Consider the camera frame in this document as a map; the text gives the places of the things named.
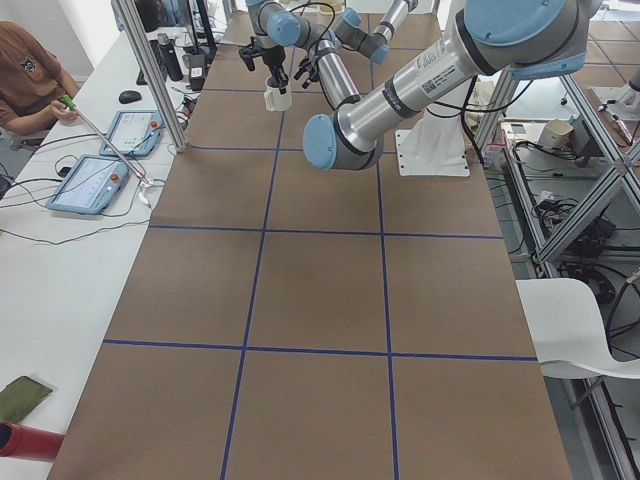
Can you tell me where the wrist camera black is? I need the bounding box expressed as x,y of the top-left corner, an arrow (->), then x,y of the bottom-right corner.
238,41 -> 262,72
294,56 -> 320,89

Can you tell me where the white mug grey inside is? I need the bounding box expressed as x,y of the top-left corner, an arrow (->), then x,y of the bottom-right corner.
264,77 -> 292,112

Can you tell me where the black computer mouse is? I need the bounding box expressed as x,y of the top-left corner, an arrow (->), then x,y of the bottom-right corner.
118,90 -> 142,105

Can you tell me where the aluminium frame post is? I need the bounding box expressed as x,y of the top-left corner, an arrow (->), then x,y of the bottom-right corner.
113,0 -> 187,153

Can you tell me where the red cylinder bottle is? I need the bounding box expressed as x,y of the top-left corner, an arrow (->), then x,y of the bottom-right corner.
1,422 -> 65,463

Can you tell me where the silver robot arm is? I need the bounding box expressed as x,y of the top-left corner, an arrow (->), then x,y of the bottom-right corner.
303,0 -> 600,170
239,1 -> 418,109

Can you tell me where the white chair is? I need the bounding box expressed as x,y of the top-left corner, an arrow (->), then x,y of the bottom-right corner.
516,278 -> 639,380

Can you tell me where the black water bottle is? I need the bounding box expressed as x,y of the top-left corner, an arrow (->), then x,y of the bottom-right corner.
157,33 -> 184,82

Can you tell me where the lower teach pendant blue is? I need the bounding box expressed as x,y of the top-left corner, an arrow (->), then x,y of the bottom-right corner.
46,155 -> 129,215

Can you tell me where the teach pendant blue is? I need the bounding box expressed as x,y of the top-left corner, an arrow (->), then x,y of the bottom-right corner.
46,155 -> 129,215
106,110 -> 164,158

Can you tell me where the green bean bag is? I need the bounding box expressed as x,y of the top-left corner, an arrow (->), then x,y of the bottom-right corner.
1,376 -> 53,423

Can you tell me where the person in brown shirt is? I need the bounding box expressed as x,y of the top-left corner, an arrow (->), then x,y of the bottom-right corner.
1,21 -> 79,137

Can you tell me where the metal grabber stick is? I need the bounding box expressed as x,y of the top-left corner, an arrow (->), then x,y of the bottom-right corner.
59,94 -> 154,188

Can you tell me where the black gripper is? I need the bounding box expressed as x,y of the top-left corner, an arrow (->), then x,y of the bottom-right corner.
262,45 -> 289,95

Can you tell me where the upper teach pendant blue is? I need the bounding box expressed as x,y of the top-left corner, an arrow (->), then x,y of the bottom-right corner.
106,110 -> 164,158

